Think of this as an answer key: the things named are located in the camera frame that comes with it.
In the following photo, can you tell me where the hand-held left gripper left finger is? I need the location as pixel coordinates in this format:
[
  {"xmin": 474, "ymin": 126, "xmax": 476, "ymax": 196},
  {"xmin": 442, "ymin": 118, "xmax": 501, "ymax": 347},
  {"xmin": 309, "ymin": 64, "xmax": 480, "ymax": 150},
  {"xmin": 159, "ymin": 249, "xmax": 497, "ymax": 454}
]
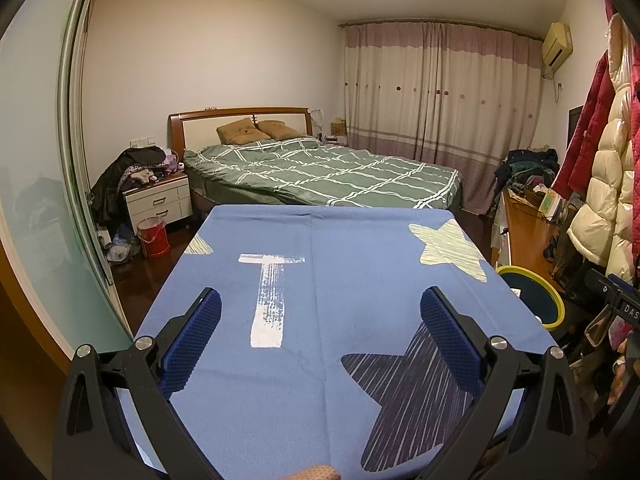
[{"xmin": 52, "ymin": 287, "xmax": 223, "ymax": 480}]

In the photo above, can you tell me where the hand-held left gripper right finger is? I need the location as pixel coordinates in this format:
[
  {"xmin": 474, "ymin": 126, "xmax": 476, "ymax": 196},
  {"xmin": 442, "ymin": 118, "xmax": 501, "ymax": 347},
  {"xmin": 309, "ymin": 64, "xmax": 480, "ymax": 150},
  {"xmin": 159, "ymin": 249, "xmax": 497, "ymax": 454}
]
[{"xmin": 420, "ymin": 287, "xmax": 588, "ymax": 480}]

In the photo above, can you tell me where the blue bin yellow rim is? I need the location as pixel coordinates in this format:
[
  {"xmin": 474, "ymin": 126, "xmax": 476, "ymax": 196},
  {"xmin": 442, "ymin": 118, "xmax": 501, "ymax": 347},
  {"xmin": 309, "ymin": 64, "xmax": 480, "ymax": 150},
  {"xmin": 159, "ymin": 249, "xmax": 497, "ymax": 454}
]
[{"xmin": 496, "ymin": 265, "xmax": 566, "ymax": 331}]

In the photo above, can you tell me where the cream puffer jacket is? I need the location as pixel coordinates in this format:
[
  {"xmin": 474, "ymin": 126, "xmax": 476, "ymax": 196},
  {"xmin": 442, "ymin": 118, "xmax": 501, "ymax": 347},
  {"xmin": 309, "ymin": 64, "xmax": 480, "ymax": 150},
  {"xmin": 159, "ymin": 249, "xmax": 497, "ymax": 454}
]
[{"xmin": 567, "ymin": 10, "xmax": 640, "ymax": 281}]

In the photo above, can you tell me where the red bucket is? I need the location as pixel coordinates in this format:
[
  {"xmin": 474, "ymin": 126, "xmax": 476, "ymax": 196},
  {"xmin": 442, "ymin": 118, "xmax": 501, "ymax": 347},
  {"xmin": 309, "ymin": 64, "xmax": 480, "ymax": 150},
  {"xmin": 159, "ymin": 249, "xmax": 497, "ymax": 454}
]
[{"xmin": 137, "ymin": 217, "xmax": 171, "ymax": 259}]

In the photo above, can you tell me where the wooden desk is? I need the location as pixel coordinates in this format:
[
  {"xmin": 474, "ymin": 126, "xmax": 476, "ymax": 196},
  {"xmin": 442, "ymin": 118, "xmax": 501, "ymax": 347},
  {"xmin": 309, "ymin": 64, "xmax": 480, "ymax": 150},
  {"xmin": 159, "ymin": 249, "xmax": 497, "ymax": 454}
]
[{"xmin": 500, "ymin": 187, "xmax": 566, "ymax": 293}]

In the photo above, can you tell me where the plastic bags heap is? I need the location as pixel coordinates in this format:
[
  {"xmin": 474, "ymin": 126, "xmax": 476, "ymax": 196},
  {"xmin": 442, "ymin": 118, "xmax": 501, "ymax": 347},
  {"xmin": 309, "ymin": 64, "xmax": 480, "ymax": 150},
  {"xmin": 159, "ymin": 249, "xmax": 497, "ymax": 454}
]
[{"xmin": 97, "ymin": 227, "xmax": 141, "ymax": 266}]

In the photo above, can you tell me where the blue star print tablecloth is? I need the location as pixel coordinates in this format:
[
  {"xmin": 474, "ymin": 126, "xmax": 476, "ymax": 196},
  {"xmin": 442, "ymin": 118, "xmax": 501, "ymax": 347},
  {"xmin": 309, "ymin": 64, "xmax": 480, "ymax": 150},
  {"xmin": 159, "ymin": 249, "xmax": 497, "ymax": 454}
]
[{"xmin": 112, "ymin": 203, "xmax": 561, "ymax": 480}]

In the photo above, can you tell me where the white nightstand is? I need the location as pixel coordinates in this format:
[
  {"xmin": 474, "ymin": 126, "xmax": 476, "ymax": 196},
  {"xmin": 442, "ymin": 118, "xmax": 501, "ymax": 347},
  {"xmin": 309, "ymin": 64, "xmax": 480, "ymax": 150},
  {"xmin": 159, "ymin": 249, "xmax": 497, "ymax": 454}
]
[{"xmin": 125, "ymin": 172, "xmax": 193, "ymax": 232}]

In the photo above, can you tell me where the red jacket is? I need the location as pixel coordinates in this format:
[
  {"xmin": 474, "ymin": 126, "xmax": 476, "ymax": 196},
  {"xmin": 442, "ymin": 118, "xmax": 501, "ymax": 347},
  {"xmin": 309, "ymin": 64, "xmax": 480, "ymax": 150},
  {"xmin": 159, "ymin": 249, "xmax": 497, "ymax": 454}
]
[{"xmin": 552, "ymin": 50, "xmax": 616, "ymax": 201}]

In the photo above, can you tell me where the heap of clothes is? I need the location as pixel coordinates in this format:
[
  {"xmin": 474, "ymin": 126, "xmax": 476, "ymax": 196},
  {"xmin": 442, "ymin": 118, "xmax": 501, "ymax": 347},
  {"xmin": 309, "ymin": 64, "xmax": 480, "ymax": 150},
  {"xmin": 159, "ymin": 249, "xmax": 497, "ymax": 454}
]
[{"xmin": 494, "ymin": 147, "xmax": 561, "ymax": 193}]

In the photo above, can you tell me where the pile of dark clothes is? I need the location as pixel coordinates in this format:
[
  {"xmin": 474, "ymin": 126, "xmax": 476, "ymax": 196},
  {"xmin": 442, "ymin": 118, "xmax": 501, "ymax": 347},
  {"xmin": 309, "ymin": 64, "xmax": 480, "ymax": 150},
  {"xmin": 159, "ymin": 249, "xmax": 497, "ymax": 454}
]
[{"xmin": 90, "ymin": 146, "xmax": 183, "ymax": 221}]

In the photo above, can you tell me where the black television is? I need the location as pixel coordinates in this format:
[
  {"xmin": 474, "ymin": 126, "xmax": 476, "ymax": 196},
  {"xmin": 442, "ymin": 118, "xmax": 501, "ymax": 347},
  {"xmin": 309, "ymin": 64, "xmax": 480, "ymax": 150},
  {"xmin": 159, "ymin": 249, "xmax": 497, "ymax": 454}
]
[{"xmin": 565, "ymin": 105, "xmax": 585, "ymax": 153}]

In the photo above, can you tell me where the frosted glass sliding door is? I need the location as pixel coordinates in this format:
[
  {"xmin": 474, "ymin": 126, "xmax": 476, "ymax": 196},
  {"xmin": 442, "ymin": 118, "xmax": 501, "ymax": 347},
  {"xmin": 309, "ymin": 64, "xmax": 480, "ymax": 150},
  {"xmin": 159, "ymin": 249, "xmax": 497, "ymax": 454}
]
[{"xmin": 0, "ymin": 0, "xmax": 136, "ymax": 356}]

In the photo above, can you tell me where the bed with green blanket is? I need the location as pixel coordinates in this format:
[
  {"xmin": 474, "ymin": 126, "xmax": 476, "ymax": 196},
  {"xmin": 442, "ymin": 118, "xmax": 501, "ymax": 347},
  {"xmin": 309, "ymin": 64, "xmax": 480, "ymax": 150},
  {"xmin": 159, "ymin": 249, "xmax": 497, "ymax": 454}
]
[{"xmin": 182, "ymin": 137, "xmax": 463, "ymax": 209}]

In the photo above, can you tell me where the wooden bed headboard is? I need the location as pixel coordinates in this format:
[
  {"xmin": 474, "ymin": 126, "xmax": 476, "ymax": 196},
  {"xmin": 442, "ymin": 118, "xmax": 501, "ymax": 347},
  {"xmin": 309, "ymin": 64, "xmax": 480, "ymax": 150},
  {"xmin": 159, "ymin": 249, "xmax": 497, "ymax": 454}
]
[{"xmin": 167, "ymin": 106, "xmax": 313, "ymax": 161}]

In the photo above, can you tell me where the brown pillow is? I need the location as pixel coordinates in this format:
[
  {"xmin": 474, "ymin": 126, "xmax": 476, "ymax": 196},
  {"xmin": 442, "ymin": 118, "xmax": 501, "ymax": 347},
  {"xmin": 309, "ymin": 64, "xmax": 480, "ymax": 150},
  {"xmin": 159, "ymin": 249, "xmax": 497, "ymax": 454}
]
[
  {"xmin": 257, "ymin": 120, "xmax": 304, "ymax": 141},
  {"xmin": 216, "ymin": 116, "xmax": 273, "ymax": 143}
]

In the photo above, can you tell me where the pink cream curtain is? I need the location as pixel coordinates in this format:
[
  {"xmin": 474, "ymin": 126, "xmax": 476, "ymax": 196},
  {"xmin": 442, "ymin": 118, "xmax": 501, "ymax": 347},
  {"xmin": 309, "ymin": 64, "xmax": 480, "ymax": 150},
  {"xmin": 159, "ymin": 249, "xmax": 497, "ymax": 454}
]
[{"xmin": 342, "ymin": 20, "xmax": 543, "ymax": 216}]

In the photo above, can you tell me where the cream air conditioner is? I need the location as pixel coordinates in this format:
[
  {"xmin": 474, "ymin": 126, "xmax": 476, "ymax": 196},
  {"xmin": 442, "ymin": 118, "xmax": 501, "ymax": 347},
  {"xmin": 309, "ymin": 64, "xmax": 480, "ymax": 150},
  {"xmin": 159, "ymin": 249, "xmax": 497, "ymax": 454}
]
[{"xmin": 541, "ymin": 21, "xmax": 573, "ymax": 78}]

